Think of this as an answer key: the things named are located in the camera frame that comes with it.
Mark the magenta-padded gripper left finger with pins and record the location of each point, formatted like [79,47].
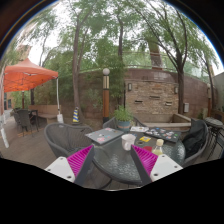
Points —
[60,168]

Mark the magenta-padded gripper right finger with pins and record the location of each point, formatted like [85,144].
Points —
[165,166]

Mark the clear bottle with yellow label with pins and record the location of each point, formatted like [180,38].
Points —
[158,150]

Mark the black laptop with stickers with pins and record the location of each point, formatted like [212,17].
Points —
[163,134]

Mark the grey wicker patio chair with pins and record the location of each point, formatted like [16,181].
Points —
[66,136]

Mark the yellow square card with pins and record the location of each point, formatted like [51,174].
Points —
[145,138]

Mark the white ceramic mug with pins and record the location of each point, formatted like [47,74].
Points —
[128,142]

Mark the white printed paper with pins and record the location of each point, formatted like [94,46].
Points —
[138,129]

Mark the blue yellow striped cone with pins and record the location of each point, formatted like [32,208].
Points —
[76,116]

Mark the grey laptop with stickers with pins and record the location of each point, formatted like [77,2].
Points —
[104,135]

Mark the wooden garden bench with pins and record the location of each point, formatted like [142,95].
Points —
[46,111]

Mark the dark wicker patio chair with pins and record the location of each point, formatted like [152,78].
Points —
[25,119]

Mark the potted green plant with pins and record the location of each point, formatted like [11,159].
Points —
[123,116]

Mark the orange canopy tent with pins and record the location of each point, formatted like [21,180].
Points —
[26,75]

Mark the grey wall utility box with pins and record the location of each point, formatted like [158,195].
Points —
[186,107]

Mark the wall lantern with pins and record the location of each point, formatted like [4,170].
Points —
[129,87]
[176,89]

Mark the globe-topped lamp post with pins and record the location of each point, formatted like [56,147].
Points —
[106,96]

